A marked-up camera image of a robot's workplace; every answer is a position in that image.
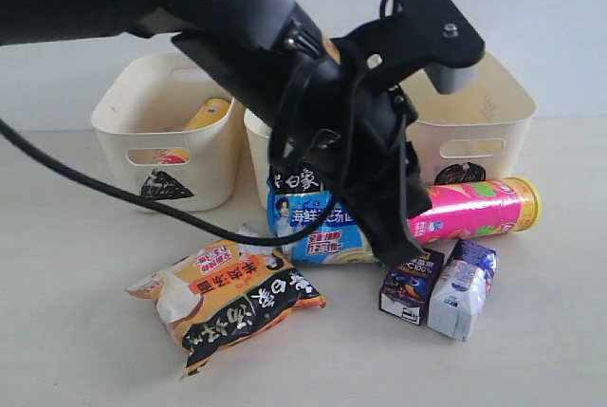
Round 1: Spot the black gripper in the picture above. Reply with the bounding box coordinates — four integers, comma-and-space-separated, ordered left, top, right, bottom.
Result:
268, 38, 431, 265

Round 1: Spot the purple juice carton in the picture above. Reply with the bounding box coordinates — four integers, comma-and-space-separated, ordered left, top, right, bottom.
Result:
378, 249, 445, 325

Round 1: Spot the white blue milk carton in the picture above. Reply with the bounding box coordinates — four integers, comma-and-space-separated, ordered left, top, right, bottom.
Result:
426, 239, 499, 342

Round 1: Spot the pink Lays chips can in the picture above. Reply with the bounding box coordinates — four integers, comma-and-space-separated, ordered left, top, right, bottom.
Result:
408, 177, 543, 245

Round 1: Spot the yellow Lays chips can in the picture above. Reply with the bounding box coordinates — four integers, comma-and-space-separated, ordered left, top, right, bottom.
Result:
146, 98, 230, 165

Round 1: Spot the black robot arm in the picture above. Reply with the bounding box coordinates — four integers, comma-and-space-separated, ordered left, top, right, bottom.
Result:
1, 0, 432, 266

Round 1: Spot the blue instant noodle packet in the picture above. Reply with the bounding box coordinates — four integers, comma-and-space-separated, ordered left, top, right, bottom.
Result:
266, 164, 380, 266

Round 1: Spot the right cream plastic bin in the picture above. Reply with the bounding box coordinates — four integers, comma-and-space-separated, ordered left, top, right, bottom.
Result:
401, 52, 536, 185

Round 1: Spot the cream plastic bin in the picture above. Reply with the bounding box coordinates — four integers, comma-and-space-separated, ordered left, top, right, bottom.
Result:
244, 109, 271, 209
91, 53, 244, 212
401, 52, 536, 185

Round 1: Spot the middle cream plastic bin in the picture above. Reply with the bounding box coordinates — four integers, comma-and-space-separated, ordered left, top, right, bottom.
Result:
244, 109, 271, 209

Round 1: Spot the orange instant noodle packet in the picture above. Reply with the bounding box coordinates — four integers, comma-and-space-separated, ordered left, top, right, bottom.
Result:
127, 239, 326, 377

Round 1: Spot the left cream plastic bin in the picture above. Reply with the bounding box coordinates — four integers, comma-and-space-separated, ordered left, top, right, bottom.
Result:
91, 53, 244, 212

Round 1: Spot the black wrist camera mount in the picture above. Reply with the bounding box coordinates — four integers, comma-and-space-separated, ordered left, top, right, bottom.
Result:
334, 0, 486, 95

